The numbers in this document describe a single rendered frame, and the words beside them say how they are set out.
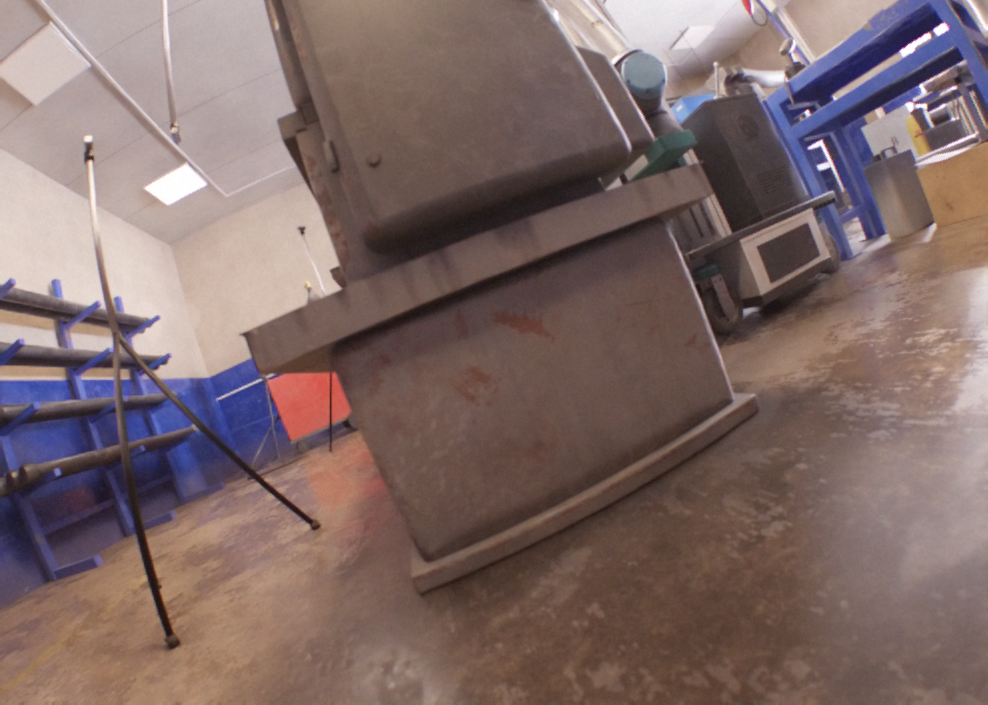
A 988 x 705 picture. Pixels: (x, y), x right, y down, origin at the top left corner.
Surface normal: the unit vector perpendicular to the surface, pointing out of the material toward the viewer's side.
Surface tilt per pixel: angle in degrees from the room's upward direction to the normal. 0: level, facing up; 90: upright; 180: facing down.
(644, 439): 90
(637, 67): 95
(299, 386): 90
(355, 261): 90
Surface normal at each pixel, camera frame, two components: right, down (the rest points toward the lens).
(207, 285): 0.17, -0.07
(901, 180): -0.04, 0.01
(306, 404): 0.47, -0.20
